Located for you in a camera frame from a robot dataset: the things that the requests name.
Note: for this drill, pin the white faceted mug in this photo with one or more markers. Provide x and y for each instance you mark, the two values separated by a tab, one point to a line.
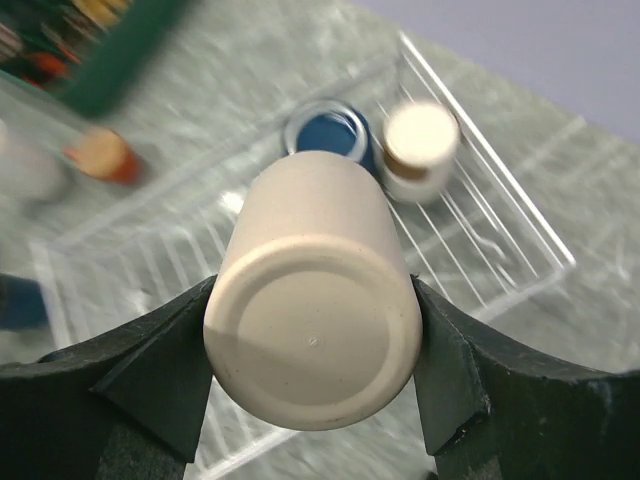
29	172

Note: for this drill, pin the white wire dish rack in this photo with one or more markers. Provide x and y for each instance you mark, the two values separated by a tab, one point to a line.
472	233

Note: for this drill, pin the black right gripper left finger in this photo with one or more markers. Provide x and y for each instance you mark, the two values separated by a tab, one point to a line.
127	404

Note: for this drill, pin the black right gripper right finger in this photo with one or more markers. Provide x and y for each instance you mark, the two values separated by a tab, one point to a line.
494	408

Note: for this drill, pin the tall beige tumbler cup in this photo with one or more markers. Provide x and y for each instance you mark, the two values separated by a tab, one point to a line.
313	323

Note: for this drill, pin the brown and cream cup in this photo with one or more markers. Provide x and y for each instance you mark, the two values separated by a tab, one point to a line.
419	144

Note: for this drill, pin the green divided organizer tray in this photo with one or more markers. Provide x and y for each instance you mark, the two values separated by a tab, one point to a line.
83	55

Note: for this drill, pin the orange ceramic mug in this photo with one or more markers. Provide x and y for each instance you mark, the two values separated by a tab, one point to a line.
103	154

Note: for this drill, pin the dark navy glazed mug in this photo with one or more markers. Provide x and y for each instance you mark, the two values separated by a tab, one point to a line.
22	304

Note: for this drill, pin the blue enamel mug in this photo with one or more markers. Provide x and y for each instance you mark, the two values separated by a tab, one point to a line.
333	126

